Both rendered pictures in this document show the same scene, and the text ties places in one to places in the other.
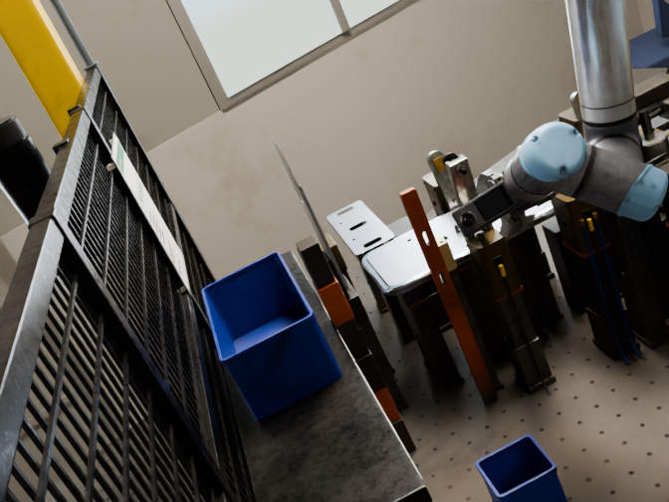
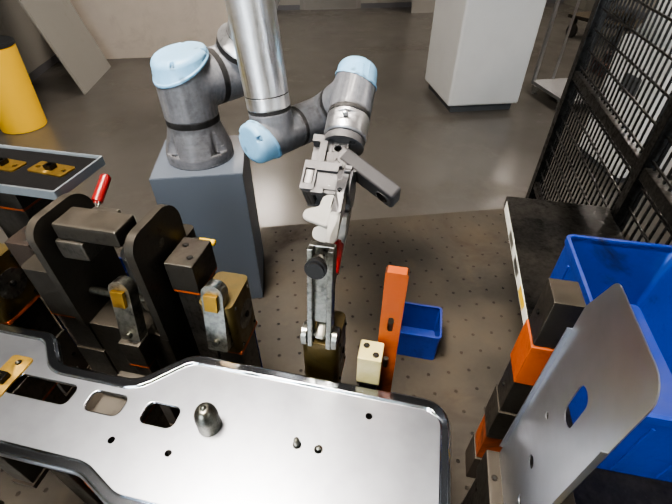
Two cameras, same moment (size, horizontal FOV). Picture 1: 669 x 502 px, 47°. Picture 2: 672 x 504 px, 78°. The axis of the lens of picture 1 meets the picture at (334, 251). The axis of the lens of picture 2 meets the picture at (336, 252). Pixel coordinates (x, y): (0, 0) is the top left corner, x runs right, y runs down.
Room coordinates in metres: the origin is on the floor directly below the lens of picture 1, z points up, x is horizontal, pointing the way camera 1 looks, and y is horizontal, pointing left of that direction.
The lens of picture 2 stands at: (1.67, -0.13, 1.56)
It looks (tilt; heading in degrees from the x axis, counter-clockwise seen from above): 41 degrees down; 197
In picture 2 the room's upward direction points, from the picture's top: straight up
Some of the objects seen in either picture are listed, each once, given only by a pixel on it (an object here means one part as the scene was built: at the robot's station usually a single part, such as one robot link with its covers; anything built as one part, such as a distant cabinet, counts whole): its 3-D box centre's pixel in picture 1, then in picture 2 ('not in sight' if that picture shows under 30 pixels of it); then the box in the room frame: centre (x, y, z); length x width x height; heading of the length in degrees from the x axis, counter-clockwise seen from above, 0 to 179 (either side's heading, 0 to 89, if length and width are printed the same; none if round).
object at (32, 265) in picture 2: not in sight; (99, 318); (1.27, -0.77, 0.89); 0.12 x 0.07 x 0.38; 5
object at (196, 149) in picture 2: not in sight; (196, 134); (0.91, -0.69, 1.15); 0.15 x 0.15 x 0.10
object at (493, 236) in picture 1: (515, 315); (327, 380); (1.27, -0.27, 0.87); 0.10 x 0.07 x 0.35; 5
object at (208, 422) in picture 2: not in sight; (207, 419); (1.45, -0.38, 1.02); 0.03 x 0.03 x 0.07
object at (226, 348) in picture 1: (267, 329); (636, 345); (1.22, 0.17, 1.10); 0.30 x 0.17 x 0.13; 5
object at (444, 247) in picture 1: (466, 318); (365, 413); (1.31, -0.18, 0.88); 0.04 x 0.04 x 0.37; 5
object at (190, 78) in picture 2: not in sight; (187, 81); (0.91, -0.68, 1.27); 0.13 x 0.12 x 0.14; 154
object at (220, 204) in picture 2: not in sight; (217, 223); (0.91, -0.69, 0.90); 0.20 x 0.20 x 0.40; 24
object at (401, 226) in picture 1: (419, 275); not in sight; (1.64, -0.16, 0.84); 0.12 x 0.07 x 0.28; 5
